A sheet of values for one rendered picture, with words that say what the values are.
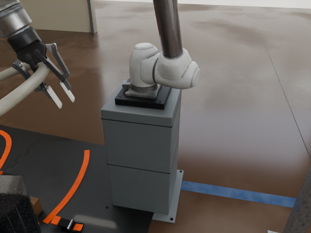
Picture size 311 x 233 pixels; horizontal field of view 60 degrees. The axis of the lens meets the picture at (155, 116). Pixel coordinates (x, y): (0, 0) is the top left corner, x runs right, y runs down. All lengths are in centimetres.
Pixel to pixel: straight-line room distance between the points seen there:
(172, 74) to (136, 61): 22
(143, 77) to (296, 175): 155
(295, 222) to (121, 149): 104
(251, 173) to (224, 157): 26
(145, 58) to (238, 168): 133
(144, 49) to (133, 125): 41
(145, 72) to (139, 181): 71
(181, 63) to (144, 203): 102
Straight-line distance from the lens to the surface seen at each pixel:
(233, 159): 243
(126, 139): 156
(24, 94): 72
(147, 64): 142
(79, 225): 194
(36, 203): 202
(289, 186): 236
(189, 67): 134
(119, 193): 190
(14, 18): 79
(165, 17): 119
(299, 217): 169
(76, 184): 220
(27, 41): 80
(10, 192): 141
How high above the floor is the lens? 156
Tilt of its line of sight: 33 degrees down
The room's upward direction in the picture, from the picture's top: straight up
